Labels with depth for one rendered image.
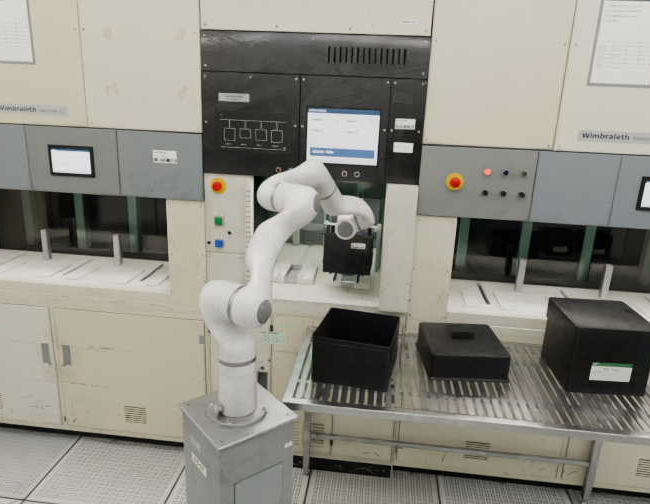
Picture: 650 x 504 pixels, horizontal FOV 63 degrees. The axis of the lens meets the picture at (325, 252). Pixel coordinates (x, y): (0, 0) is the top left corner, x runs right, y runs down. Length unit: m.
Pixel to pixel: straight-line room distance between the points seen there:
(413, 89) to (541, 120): 0.50
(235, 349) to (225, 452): 0.29
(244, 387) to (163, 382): 1.05
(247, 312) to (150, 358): 1.19
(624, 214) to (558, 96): 0.53
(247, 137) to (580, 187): 1.31
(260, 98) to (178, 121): 0.35
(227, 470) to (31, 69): 1.76
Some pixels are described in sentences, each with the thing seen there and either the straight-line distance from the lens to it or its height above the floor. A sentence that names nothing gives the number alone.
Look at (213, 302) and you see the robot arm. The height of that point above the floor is 1.14.
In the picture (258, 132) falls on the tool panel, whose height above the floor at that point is 1.58.
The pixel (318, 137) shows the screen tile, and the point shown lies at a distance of 2.15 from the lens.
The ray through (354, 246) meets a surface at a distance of 2.30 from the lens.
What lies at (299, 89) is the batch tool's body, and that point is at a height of 1.75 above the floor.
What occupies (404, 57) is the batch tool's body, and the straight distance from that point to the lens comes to 2.15.
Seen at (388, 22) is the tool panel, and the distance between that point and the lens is 2.15.
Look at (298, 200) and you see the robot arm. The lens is 1.66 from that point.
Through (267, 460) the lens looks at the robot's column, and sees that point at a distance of 1.78.
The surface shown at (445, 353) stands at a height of 0.86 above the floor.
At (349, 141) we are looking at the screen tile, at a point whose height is 1.56.
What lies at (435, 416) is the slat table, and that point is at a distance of 1.81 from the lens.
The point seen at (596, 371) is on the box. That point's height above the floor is 0.85.
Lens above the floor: 1.74
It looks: 17 degrees down
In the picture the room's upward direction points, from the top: 2 degrees clockwise
